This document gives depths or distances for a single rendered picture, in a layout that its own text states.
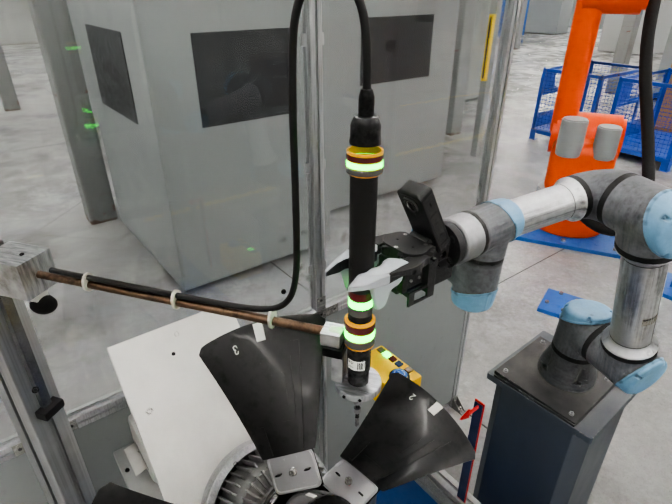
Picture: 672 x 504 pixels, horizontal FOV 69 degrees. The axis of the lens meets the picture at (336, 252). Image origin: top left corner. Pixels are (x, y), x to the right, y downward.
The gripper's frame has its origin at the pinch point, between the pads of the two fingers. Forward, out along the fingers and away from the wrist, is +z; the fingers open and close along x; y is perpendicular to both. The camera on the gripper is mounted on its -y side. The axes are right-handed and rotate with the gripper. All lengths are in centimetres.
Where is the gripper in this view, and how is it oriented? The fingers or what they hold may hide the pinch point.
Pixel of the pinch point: (344, 273)
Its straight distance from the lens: 62.8
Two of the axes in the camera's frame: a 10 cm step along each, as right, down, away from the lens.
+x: -6.1, -3.8, 6.9
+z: -7.9, 2.9, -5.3
